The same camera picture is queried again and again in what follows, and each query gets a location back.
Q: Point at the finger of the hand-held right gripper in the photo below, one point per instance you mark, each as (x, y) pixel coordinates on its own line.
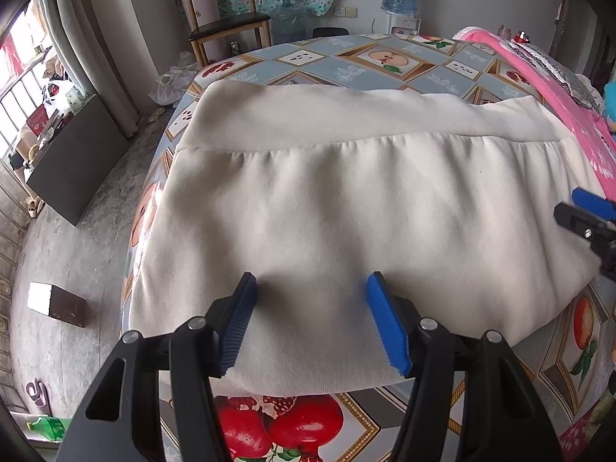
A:
(594, 204)

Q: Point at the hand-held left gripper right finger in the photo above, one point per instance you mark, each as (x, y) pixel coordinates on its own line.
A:
(387, 327)

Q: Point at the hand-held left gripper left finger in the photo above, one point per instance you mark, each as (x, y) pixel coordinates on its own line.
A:
(238, 327)

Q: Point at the cream jacket with black trim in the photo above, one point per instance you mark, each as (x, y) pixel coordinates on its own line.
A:
(337, 202)

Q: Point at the red hanging clothes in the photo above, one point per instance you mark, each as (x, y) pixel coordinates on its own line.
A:
(8, 57)

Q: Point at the pink floral blanket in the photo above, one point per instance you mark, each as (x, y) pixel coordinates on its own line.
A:
(592, 154)

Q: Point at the grey lace cloth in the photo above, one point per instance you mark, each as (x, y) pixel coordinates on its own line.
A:
(553, 65)

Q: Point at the brown box with white end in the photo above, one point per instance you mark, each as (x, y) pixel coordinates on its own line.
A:
(67, 308)

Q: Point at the small red object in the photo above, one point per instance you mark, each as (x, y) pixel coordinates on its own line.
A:
(520, 37)

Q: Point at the glass jar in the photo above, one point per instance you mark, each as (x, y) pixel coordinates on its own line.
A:
(504, 31)

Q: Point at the purple slipper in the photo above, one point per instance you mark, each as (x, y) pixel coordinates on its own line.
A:
(38, 394)

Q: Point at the green plastic bottle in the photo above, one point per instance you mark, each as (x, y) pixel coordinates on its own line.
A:
(50, 428)

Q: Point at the dark cabinet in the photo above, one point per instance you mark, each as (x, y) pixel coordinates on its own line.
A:
(82, 163)

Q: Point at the metal window railing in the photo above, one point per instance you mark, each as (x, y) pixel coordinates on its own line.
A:
(9, 250)

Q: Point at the white water dispenser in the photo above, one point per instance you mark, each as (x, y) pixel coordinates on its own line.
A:
(404, 26)

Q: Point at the fruit print tablecloth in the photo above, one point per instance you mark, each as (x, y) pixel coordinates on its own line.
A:
(375, 57)

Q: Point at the drink can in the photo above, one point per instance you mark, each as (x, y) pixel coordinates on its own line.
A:
(235, 49)

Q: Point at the red box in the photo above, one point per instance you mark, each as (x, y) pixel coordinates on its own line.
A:
(38, 118)

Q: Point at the white printed plastic bag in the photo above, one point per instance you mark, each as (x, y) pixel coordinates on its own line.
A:
(57, 94)

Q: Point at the black stool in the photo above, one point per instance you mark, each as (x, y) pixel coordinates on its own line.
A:
(332, 32)

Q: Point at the wooden chair with dark seat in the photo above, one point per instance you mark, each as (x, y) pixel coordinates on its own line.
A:
(226, 26)

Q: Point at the grey curtain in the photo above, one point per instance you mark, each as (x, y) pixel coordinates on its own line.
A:
(96, 57)

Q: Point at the empty clear water jug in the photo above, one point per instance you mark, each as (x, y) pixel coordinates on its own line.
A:
(288, 24)

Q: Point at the white cylindrical bin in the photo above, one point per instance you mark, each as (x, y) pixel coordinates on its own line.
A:
(204, 0)

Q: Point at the white wall socket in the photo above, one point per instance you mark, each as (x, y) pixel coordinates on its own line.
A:
(347, 12)

